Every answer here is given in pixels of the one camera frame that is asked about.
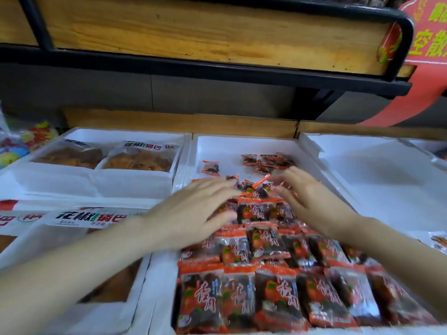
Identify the person's left forearm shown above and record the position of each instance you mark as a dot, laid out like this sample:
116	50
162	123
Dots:
70	272

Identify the person's right forearm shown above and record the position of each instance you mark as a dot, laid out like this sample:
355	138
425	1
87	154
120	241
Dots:
398	254

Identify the person's left thumb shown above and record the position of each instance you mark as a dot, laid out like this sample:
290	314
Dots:
223	218

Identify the clear bag of crisps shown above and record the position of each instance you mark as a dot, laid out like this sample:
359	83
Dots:
87	218
70	156
17	219
143	160

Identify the orange snack packet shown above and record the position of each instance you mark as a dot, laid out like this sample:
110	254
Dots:
439	242

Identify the wooden rail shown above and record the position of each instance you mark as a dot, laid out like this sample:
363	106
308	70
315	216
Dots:
181	123

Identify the colourful candy packets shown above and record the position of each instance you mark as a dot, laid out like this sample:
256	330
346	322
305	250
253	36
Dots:
24	139

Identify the pile of orange snack packets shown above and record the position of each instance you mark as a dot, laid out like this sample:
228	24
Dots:
265	282

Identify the person's left hand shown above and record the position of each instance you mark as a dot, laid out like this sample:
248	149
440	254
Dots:
181	219

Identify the red banner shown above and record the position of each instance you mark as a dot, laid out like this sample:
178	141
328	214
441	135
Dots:
422	73

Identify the person's right hand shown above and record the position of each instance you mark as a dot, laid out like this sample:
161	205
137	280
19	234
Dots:
314	202

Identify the wooden shelf with black frame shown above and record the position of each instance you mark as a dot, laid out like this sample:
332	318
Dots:
209	34

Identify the person's right fingers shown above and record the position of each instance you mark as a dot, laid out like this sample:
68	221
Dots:
290	183

